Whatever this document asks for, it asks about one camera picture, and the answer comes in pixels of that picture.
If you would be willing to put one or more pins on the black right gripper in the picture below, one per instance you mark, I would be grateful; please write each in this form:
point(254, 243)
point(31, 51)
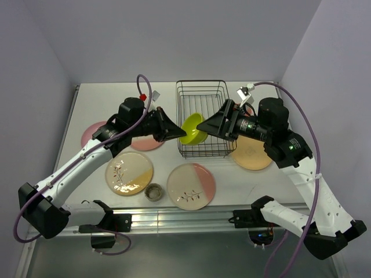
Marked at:
point(218, 127)

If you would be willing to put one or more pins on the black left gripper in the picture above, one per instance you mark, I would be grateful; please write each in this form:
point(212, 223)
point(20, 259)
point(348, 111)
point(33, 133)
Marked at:
point(167, 129)

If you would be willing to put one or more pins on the lime green bowl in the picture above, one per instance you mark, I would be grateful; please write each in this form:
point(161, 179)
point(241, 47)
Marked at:
point(193, 135)

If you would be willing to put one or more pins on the cream and yellow plate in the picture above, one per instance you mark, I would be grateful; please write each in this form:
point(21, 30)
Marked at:
point(129, 173)

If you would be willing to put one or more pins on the small speckled ceramic cup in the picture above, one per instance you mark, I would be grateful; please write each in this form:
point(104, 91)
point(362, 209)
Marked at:
point(153, 192)

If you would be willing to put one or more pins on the salmon pink cup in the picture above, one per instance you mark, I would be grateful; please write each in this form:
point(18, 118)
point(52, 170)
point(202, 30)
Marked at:
point(247, 109)

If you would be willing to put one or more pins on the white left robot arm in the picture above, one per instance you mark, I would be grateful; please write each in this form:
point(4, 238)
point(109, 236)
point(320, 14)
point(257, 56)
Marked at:
point(106, 143)

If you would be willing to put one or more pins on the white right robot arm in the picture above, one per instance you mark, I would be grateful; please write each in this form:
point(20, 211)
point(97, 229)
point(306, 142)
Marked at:
point(331, 228)

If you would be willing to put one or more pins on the orange round plate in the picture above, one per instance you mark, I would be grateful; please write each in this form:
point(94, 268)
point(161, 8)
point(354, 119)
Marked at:
point(250, 154)

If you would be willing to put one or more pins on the solid pink plate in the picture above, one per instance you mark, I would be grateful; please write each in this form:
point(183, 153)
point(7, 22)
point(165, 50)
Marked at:
point(87, 134)

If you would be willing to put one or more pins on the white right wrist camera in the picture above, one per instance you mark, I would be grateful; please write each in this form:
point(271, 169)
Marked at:
point(245, 94)

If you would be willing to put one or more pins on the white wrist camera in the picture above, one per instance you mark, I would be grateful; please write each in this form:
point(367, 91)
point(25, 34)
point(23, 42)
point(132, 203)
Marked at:
point(154, 96)
point(245, 94)

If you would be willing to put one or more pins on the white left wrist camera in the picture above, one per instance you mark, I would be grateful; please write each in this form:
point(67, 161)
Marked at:
point(154, 96)

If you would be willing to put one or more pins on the aluminium table edge rail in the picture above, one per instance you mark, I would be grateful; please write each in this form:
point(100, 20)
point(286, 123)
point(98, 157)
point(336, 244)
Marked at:
point(174, 218)

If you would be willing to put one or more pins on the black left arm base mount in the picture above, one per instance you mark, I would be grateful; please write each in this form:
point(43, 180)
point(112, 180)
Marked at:
point(114, 224)

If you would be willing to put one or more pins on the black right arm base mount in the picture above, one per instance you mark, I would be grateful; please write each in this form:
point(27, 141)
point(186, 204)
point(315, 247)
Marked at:
point(253, 218)

